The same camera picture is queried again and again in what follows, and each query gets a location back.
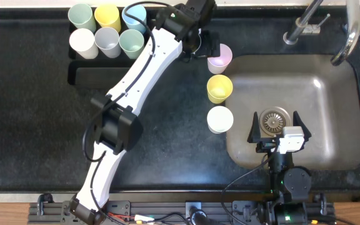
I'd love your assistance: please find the grey cup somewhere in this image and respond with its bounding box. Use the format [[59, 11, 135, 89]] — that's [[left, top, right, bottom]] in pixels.
[[94, 26, 122, 59]]

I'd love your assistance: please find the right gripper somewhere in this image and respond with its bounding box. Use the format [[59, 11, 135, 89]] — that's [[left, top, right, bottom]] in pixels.
[[247, 110, 313, 154]]

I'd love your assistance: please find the blue cup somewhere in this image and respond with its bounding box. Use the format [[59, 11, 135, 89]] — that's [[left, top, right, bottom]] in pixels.
[[121, 4, 148, 34]]

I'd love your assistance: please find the steel tap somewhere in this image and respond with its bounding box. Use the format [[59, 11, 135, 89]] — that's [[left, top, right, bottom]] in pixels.
[[282, 0, 360, 67]]

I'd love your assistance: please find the black cable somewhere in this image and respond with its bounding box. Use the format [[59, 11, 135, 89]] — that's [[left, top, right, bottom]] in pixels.
[[220, 142, 281, 225], [82, 1, 172, 225]]

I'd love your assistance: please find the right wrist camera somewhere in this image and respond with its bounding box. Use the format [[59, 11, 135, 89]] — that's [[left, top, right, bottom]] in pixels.
[[278, 126, 306, 154]]

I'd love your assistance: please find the white cup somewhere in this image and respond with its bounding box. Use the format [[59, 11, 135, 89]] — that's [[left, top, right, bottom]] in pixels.
[[206, 105, 234, 134], [69, 27, 99, 59]]

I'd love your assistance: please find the yellow cup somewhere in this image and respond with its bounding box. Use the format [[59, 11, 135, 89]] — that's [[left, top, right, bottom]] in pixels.
[[94, 3, 122, 33], [206, 74, 234, 104]]

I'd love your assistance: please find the black tray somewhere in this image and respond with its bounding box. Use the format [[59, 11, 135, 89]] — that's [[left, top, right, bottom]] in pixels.
[[67, 6, 152, 88]]

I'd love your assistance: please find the pink cup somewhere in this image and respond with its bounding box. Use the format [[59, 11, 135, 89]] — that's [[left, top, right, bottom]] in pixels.
[[207, 43, 233, 75]]

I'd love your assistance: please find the mounting rail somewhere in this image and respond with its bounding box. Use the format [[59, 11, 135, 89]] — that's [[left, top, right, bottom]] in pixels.
[[28, 193, 336, 225]]

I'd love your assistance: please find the green cup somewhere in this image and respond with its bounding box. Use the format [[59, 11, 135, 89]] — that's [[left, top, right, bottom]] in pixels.
[[119, 29, 146, 60], [67, 3, 97, 33]]

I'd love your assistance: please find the steel sink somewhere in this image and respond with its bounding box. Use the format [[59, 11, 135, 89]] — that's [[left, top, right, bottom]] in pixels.
[[224, 54, 360, 171]]

